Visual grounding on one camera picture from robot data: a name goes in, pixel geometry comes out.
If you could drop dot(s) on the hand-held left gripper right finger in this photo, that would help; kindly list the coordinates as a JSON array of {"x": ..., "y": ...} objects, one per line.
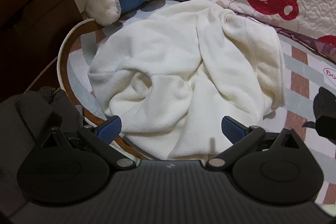
[{"x": 231, "y": 130}]

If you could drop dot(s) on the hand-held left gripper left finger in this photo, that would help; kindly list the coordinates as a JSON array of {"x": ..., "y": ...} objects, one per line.
[{"x": 112, "y": 127}]

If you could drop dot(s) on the white fleece sweater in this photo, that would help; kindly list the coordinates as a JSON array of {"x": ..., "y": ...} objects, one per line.
[{"x": 168, "y": 64}]

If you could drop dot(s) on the brown mattress with white piping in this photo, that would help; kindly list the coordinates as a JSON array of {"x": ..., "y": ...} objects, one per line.
[{"x": 68, "y": 77}]

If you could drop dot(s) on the checkered plush blanket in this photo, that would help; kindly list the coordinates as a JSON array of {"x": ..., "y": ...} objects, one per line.
[{"x": 299, "y": 87}]

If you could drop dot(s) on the dark grey cloth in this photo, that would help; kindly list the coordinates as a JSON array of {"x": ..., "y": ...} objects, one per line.
[{"x": 29, "y": 113}]

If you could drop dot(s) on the dark wooden cabinet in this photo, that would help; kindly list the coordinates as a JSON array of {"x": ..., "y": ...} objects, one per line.
[{"x": 29, "y": 29}]

